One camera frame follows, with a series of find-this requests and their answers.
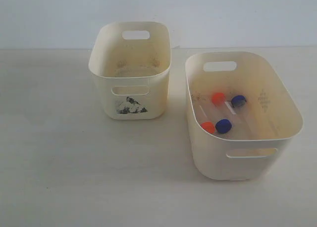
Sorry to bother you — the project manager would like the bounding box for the orange cap tube front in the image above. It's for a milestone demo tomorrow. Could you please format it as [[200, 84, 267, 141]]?
[[195, 104, 215, 134]]

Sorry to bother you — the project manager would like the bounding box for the orange cap tube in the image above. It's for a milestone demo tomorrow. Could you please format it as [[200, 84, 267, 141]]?
[[195, 104, 215, 134], [211, 92, 241, 125]]

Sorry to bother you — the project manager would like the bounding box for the orange cap tube back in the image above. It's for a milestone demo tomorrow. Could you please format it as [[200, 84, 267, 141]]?
[[211, 92, 241, 125]]

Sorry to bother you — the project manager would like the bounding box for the blue cap tube front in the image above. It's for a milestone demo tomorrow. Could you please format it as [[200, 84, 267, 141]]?
[[215, 105, 242, 134]]

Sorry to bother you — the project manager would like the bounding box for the blue cap tube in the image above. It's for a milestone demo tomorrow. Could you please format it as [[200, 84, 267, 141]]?
[[231, 95, 259, 139], [215, 105, 242, 134]]

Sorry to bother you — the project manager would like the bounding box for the blue cap tube back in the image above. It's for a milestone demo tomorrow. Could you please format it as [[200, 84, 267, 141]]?
[[231, 95, 259, 139]]

